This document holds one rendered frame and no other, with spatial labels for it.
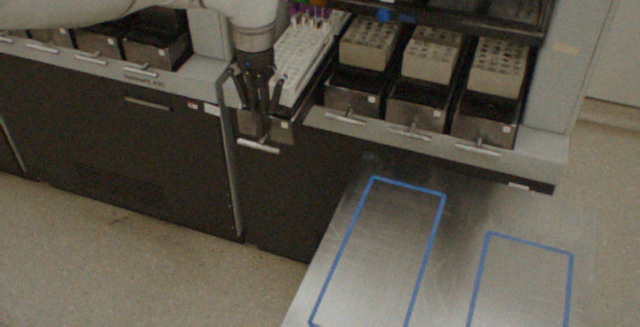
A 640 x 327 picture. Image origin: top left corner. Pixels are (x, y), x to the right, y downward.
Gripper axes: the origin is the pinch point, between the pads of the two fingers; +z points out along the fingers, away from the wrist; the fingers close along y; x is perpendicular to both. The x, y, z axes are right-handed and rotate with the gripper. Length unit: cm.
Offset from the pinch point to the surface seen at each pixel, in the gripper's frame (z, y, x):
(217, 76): 6.4, 21.8, -19.6
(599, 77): 60, -84, -137
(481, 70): -7.9, -42.5, -24.4
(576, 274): -2, -66, 20
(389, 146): 13.8, -25.3, -17.0
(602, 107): 74, -89, -137
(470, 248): -2, -49, 21
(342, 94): 1.1, -13.0, -16.8
